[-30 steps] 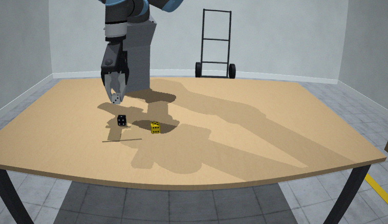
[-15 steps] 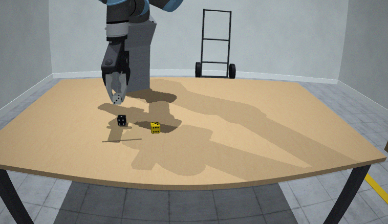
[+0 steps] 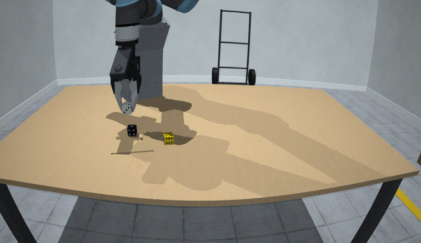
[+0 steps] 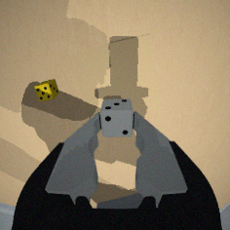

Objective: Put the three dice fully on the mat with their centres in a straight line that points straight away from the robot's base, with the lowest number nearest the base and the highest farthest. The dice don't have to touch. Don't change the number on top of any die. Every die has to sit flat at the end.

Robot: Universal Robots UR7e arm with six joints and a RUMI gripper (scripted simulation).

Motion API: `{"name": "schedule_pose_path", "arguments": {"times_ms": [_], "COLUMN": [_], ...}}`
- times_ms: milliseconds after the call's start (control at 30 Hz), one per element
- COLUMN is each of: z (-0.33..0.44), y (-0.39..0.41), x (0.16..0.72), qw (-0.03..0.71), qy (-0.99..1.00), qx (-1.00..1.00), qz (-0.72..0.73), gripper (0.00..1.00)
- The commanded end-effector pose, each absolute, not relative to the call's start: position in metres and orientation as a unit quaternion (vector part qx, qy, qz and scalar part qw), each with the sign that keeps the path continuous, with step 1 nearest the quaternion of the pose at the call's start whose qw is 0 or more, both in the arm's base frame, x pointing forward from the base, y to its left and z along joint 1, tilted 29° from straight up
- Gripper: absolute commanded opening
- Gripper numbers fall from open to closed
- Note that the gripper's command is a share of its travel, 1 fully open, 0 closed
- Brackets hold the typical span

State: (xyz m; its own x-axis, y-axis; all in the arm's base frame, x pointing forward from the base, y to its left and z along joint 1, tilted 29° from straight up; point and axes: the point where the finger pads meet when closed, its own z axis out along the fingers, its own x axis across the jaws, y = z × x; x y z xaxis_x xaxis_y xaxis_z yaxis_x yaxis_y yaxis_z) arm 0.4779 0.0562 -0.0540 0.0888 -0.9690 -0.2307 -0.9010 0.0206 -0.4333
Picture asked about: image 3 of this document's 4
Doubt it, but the grey die with black pips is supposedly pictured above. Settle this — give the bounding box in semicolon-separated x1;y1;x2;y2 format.
122;102;132;114

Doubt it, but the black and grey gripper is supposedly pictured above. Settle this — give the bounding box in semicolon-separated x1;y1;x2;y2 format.
111;39;142;112

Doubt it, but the yellow die with black pips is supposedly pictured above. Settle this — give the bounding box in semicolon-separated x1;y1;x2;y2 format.
163;132;174;145

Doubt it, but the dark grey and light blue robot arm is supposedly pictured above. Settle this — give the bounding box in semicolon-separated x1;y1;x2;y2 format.
106;0;199;80

